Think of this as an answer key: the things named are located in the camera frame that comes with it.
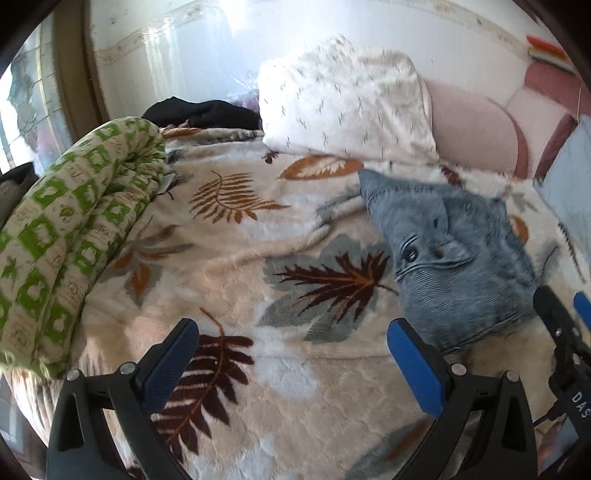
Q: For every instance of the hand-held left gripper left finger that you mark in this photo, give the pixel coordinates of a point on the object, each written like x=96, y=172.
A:
x=171, y=357

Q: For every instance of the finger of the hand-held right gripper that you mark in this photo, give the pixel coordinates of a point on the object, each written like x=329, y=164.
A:
x=554, y=318
x=584, y=311

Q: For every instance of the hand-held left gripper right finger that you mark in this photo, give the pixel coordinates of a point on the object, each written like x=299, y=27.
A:
x=415, y=369

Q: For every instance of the grey-blue denim pants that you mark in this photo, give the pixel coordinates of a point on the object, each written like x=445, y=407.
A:
x=452, y=272

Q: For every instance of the leaf-printed fleece blanket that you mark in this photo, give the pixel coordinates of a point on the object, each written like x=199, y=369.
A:
x=240, y=277

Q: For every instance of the light blue pillow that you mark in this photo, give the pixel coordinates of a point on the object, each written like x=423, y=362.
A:
x=570, y=184

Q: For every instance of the green patterned quilt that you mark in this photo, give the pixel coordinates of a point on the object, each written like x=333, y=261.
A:
x=69, y=221

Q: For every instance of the dark camouflage cloth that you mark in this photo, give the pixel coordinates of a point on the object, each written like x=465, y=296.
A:
x=16, y=180

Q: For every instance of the black cloth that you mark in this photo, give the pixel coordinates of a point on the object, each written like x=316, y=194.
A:
x=198, y=113

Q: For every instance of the purple plastic bag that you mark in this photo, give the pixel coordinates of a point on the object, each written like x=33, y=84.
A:
x=247, y=94

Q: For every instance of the white leaf-sprig pillow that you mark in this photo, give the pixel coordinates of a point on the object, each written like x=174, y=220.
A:
x=341, y=97

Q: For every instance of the stained glass window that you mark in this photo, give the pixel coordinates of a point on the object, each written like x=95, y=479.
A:
x=27, y=101

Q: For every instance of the brown wooden window frame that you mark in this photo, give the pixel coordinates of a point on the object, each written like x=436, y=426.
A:
x=78, y=78

